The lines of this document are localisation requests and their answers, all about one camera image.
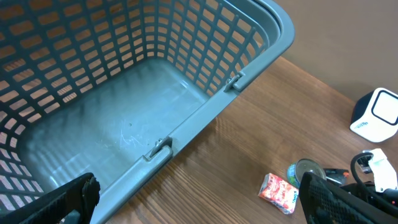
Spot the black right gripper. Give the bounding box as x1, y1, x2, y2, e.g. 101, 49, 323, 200
341, 182, 397, 218

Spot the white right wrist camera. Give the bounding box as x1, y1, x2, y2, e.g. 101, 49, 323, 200
357, 148, 397, 193

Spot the grey plastic mesh basket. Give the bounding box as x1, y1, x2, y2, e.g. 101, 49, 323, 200
1, 0, 295, 223

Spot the white barcode scanner box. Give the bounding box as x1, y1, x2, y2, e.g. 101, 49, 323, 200
349, 88, 397, 143

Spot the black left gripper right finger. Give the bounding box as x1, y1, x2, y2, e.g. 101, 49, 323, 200
299, 172, 397, 224

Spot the round metal tin can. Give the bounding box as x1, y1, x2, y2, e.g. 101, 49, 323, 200
287, 159, 326, 188

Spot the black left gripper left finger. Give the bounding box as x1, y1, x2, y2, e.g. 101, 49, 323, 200
1, 172, 101, 224

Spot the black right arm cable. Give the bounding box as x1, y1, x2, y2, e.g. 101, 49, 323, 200
350, 151, 398, 215

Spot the red snack packet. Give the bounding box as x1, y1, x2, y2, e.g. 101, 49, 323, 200
258, 173, 299, 215

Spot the black and clear foil pouch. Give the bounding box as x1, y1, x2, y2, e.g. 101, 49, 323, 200
324, 169, 349, 187

